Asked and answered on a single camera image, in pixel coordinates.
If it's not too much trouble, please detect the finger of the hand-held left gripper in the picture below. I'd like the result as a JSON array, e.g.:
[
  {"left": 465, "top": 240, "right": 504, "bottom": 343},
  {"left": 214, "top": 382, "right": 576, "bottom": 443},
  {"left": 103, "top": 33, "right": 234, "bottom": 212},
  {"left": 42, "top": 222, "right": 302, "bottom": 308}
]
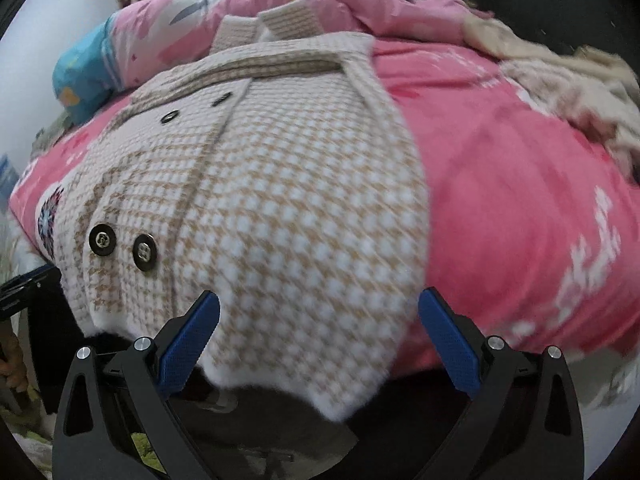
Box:
[{"left": 0, "top": 262, "right": 57, "bottom": 318}]

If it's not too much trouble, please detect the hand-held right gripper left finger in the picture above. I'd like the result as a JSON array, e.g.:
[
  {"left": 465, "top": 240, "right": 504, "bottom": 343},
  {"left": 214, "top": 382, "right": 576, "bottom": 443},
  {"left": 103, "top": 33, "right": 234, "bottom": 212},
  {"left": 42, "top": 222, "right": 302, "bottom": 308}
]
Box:
[{"left": 52, "top": 290, "right": 221, "bottom": 480}]

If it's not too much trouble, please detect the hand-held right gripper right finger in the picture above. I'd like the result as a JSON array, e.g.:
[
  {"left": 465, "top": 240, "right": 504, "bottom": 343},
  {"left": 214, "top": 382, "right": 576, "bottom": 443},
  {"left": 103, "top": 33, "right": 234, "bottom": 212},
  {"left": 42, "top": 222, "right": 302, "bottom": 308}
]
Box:
[{"left": 419, "top": 287, "right": 586, "bottom": 480}]

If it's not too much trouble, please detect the beige houndstooth knit coat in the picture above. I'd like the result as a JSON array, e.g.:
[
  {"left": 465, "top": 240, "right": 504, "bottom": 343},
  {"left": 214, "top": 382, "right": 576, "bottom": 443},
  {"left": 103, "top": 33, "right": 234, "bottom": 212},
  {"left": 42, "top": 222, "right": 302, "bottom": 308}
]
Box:
[{"left": 52, "top": 2, "right": 431, "bottom": 423}]

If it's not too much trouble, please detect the person's left hand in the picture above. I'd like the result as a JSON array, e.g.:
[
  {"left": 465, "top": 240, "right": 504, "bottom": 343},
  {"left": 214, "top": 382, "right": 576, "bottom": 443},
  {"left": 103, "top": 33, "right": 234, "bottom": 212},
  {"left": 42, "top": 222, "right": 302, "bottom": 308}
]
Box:
[{"left": 0, "top": 332, "right": 30, "bottom": 396}]

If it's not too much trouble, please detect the grey floral cloth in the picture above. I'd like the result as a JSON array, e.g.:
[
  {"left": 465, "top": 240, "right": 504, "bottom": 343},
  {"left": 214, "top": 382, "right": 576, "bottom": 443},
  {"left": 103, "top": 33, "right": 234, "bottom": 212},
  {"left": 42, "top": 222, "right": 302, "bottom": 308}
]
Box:
[{"left": 30, "top": 112, "right": 68, "bottom": 161}]

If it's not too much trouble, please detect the pink floral blanket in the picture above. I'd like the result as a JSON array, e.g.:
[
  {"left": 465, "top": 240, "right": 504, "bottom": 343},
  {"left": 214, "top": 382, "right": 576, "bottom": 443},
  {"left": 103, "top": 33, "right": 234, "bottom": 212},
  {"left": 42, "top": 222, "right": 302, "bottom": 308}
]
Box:
[{"left": 7, "top": 40, "right": 640, "bottom": 376}]

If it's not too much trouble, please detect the fluffy beige garment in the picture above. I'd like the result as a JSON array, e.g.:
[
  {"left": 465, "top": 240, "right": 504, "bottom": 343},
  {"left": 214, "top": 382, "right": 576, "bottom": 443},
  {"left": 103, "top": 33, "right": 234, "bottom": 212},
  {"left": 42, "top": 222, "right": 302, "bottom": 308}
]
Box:
[{"left": 505, "top": 57, "right": 640, "bottom": 181}]

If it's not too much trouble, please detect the blue and pink printed pillow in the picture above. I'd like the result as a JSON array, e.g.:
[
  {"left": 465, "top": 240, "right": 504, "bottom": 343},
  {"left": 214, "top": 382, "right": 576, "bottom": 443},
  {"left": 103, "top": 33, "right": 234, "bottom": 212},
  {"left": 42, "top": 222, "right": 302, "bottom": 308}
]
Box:
[{"left": 52, "top": 0, "right": 266, "bottom": 126}]

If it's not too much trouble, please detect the cream cloth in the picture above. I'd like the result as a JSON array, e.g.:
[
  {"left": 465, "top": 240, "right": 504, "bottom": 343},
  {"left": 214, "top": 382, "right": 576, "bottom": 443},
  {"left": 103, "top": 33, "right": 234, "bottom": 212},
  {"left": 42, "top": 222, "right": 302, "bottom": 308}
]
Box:
[{"left": 462, "top": 12, "right": 546, "bottom": 61}]

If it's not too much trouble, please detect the black padded headboard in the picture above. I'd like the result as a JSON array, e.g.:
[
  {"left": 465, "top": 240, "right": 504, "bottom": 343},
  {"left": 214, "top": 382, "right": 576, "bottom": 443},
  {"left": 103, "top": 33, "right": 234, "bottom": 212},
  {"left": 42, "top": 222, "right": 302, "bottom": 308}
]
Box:
[{"left": 455, "top": 0, "right": 640, "bottom": 71}]

